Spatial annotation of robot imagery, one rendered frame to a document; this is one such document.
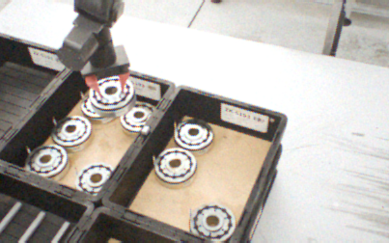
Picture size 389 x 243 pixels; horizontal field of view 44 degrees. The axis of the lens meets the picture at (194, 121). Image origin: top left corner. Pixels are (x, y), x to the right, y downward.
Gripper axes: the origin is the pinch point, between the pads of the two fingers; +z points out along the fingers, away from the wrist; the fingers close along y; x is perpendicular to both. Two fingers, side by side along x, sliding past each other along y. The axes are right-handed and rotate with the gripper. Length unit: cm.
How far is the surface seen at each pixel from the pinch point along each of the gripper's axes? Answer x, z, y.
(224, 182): -18.6, 21.8, 19.9
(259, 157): -14.4, 22.2, 30.9
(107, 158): -1.7, 21.1, -5.2
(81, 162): -0.6, 20.9, -11.7
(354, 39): 104, 109, 150
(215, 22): 149, 107, 78
